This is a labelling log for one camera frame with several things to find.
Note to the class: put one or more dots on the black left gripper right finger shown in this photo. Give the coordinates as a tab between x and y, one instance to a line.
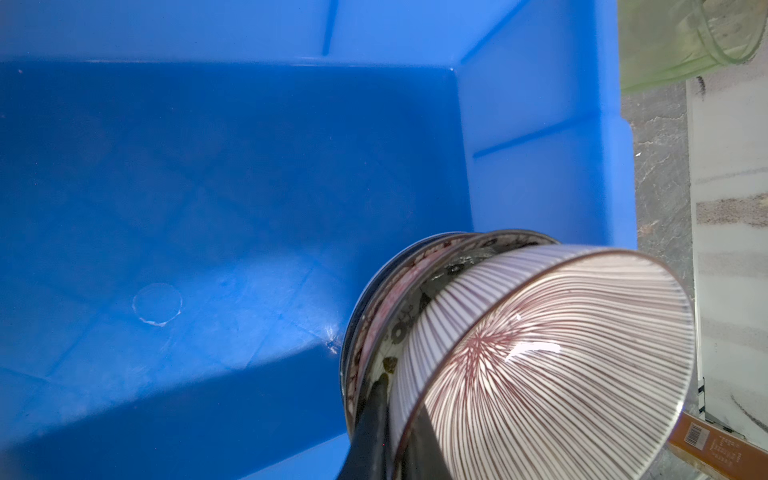
423	458

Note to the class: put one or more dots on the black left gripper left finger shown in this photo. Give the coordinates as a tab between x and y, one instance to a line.
368	456

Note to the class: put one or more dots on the red pink glass bowl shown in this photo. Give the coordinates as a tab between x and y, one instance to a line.
548	362

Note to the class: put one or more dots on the blue plastic bin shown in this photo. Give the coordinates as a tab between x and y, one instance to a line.
194	194

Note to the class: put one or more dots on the brown bottle black cap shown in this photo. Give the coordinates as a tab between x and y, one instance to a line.
715	452

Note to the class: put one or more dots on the green transparent cup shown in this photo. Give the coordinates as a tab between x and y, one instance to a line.
665	41

